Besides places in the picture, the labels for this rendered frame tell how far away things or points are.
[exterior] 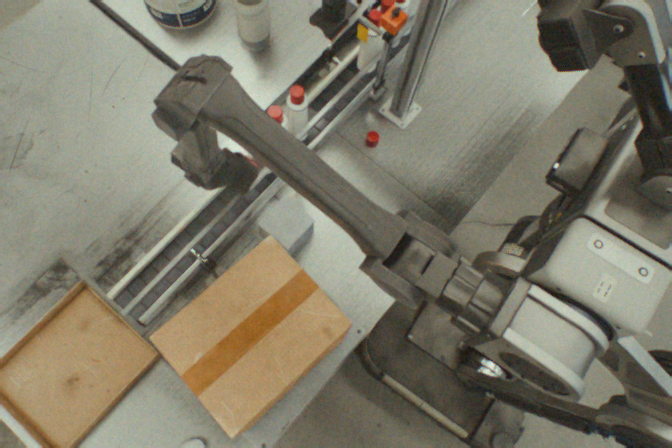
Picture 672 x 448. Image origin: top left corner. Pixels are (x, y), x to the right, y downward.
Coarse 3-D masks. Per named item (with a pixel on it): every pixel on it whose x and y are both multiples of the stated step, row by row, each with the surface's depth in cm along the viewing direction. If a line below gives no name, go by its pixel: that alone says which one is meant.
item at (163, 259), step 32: (352, 64) 151; (320, 96) 147; (352, 96) 147; (320, 128) 144; (224, 192) 138; (256, 192) 138; (192, 224) 135; (224, 224) 135; (160, 256) 132; (192, 256) 133; (128, 288) 130; (160, 288) 130
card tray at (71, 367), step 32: (64, 320) 132; (96, 320) 132; (32, 352) 129; (64, 352) 129; (96, 352) 130; (128, 352) 130; (0, 384) 127; (32, 384) 127; (64, 384) 127; (96, 384) 127; (128, 384) 124; (32, 416) 125; (64, 416) 125; (96, 416) 125
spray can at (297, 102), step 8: (296, 88) 124; (288, 96) 128; (296, 96) 124; (304, 96) 128; (288, 104) 128; (296, 104) 127; (304, 104) 128; (288, 112) 131; (296, 112) 128; (304, 112) 130; (288, 120) 135; (296, 120) 132; (304, 120) 133; (288, 128) 139; (296, 128) 136; (304, 136) 141
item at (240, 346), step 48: (240, 288) 106; (288, 288) 107; (192, 336) 103; (240, 336) 103; (288, 336) 104; (336, 336) 104; (192, 384) 101; (240, 384) 101; (288, 384) 101; (240, 432) 105
